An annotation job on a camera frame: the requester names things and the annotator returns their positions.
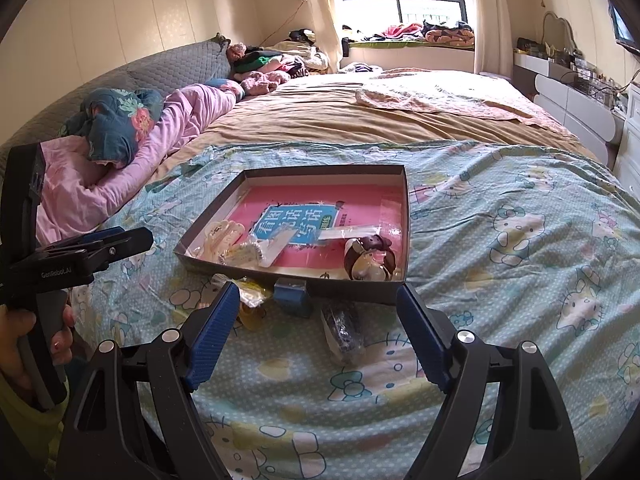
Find earring card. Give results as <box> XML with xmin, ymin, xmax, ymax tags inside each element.
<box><xmin>257</xmin><ymin>224</ymin><xmax>297</xmax><ymax>268</ymax></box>

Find white drawer cabinet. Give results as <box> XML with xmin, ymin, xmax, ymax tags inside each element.
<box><xmin>613</xmin><ymin>84</ymin><xmax>640</xmax><ymax>198</ymax></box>

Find dark beads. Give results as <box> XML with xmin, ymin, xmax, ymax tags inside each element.
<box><xmin>320</xmin><ymin>300</ymin><xmax>364</xmax><ymax>366</ymax></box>

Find yellow item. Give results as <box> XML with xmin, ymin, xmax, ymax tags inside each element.
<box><xmin>210</xmin><ymin>273</ymin><xmax>272</xmax><ymax>309</ymax></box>

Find hello kitty teal bedsheet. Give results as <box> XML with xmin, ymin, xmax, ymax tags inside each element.
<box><xmin>72</xmin><ymin>141</ymin><xmax>639</xmax><ymax>479</ymax></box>

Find black flat television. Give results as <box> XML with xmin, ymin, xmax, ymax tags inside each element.
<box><xmin>608</xmin><ymin>3</ymin><xmax>640</xmax><ymax>56</ymax></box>

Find left hand with painted nails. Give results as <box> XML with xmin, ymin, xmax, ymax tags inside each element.
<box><xmin>0</xmin><ymin>303</ymin><xmax>76</xmax><ymax>391</ymax></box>

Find vanity mirror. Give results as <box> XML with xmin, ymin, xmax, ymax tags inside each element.
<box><xmin>541</xmin><ymin>11</ymin><xmax>579</xmax><ymax>55</ymax></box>

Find blue small box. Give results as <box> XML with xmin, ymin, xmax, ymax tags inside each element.
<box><xmin>273</xmin><ymin>278</ymin><xmax>312</xmax><ymax>318</ymax></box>

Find tan bedspread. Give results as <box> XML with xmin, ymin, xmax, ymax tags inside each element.
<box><xmin>150</xmin><ymin>74</ymin><xmax>596</xmax><ymax>181</ymax></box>

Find clothes on window sill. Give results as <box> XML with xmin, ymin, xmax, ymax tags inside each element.
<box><xmin>343</xmin><ymin>21</ymin><xmax>475</xmax><ymax>50</ymax></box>

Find pink quilt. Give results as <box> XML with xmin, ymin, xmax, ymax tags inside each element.
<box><xmin>36</xmin><ymin>79</ymin><xmax>244</xmax><ymax>245</ymax></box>

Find cream curtain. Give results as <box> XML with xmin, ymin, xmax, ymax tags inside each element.
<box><xmin>470</xmin><ymin>0</ymin><xmax>513</xmax><ymax>79</ymax></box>

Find dark shallow cardboard box tray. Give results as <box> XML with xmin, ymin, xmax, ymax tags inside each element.
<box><xmin>175</xmin><ymin>165</ymin><xmax>409</xmax><ymax>304</ymax></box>

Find grey white dresser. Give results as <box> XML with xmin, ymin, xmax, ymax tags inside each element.
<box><xmin>512</xmin><ymin>52</ymin><xmax>624</xmax><ymax>170</ymax></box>

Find pile of clothes on bed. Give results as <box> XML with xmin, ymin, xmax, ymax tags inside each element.
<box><xmin>226</xmin><ymin>28</ymin><xmax>330</xmax><ymax>96</ymax></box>

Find dark floral pillow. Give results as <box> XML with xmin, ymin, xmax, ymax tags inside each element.
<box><xmin>58</xmin><ymin>88</ymin><xmax>164</xmax><ymax>168</ymax></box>

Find grey quilted headboard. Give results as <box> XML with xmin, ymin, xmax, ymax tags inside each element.
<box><xmin>1</xmin><ymin>34</ymin><xmax>231</xmax><ymax>167</ymax></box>

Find pink floral blanket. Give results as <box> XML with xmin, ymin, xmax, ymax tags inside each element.
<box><xmin>355</xmin><ymin>68</ymin><xmax>568</xmax><ymax>134</ymax></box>

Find white narrow plastic packet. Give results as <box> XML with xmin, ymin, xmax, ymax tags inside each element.
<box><xmin>317</xmin><ymin>226</ymin><xmax>380</xmax><ymax>242</ymax></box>

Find pink book with blue label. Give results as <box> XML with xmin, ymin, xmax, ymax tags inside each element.
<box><xmin>227</xmin><ymin>184</ymin><xmax>407</xmax><ymax>276</ymax></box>

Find pearl hair clip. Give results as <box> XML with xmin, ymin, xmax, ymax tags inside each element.
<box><xmin>349</xmin><ymin>252</ymin><xmax>394</xmax><ymax>282</ymax></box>

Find green left sleeve forearm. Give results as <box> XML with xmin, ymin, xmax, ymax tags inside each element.
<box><xmin>1</xmin><ymin>376</ymin><xmax>70</xmax><ymax>479</ymax></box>

